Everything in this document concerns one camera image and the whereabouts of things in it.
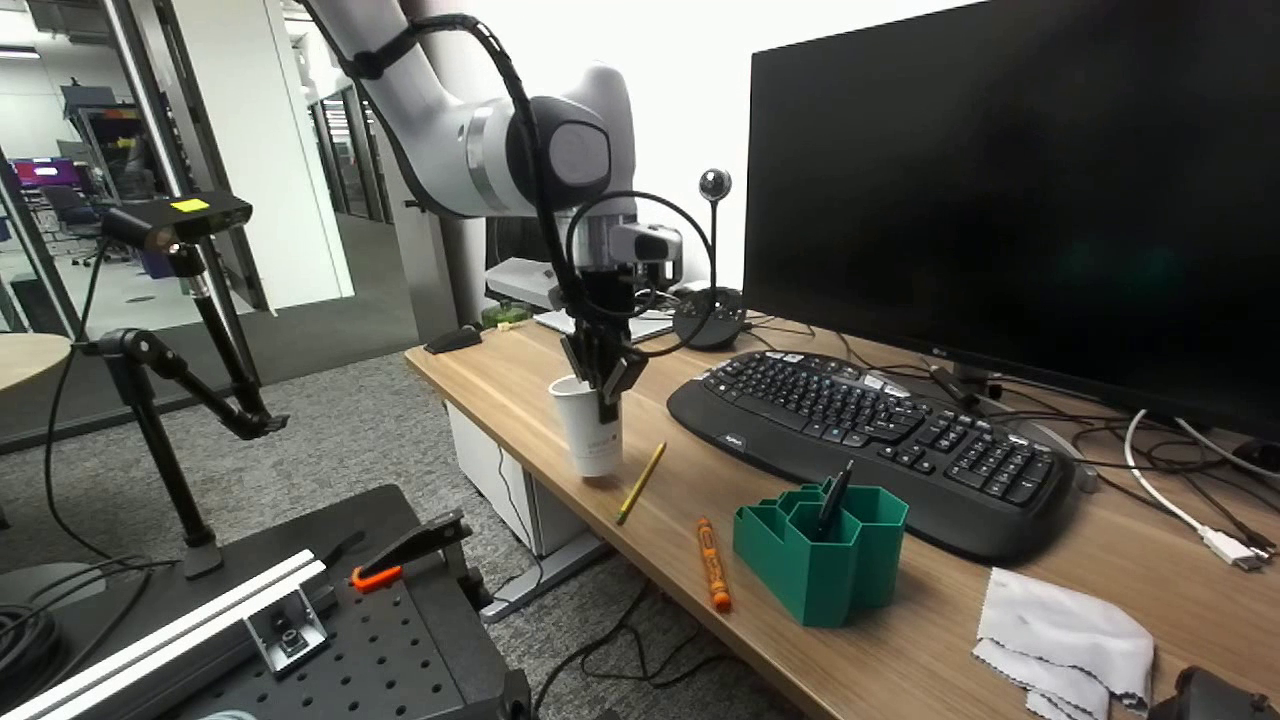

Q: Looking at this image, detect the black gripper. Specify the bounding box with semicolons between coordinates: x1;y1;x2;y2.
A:
562;267;648;423

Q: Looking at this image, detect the white paper cup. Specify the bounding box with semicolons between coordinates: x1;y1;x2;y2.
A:
546;377;620;486

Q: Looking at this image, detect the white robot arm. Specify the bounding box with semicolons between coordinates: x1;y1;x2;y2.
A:
304;0;643;420

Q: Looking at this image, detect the yellow pencil near cup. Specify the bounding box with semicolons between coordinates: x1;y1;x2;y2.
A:
617;441;668;529

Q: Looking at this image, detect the black webcam on stand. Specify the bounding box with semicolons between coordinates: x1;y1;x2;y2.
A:
670;168;746;352

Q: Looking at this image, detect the black computer mouse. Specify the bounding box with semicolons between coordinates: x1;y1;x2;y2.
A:
422;323;483;355

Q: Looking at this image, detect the white drawer cabinet under desk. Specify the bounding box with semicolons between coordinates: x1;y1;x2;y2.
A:
449;407;582;557

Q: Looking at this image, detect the black ergonomic keyboard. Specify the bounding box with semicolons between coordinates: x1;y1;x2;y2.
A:
668;352;1081;565

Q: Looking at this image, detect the orange marker pen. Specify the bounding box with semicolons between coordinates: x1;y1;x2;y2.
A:
697;520;731;612

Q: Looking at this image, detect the black pen in holder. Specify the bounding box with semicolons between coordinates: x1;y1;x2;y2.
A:
814;461;854;541

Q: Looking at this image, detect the green hexagonal pen holder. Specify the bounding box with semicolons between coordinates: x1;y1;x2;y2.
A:
731;486;908;630

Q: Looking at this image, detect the black perforated breadboard table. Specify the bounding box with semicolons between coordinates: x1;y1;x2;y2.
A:
3;486;537;720

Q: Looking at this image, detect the large black monitor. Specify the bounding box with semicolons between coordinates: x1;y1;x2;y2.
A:
744;0;1280;441

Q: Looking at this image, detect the crumpled white paper tissue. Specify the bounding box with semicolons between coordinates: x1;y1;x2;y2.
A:
971;569;1157;720

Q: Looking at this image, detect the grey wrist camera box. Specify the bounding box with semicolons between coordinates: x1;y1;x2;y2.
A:
626;224;685;289

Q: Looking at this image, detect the orange handled black clamp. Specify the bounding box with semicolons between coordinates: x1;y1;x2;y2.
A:
346;514;472;595

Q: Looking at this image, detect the aluminium extrusion rail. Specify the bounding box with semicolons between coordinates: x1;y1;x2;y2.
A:
3;550;325;720

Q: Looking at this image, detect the black camera on tripod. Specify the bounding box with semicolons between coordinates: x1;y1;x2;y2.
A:
98;193;251;253

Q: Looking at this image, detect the black camera tripod stand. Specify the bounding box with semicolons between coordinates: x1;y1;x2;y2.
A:
80;235;290;585

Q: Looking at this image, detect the white cable with plug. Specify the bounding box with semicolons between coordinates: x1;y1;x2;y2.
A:
1121;404;1276;576

